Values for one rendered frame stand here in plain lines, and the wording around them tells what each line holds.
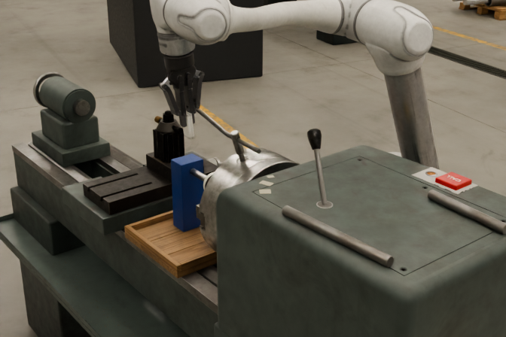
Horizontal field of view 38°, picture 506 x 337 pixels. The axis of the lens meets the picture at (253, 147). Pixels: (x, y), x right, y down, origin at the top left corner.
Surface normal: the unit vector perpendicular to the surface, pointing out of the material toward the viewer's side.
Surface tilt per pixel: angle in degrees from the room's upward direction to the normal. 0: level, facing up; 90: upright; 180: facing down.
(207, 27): 90
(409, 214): 0
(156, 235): 0
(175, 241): 0
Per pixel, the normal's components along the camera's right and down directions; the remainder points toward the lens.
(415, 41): 0.44, 0.24
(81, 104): 0.61, 0.29
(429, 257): 0.00, -0.93
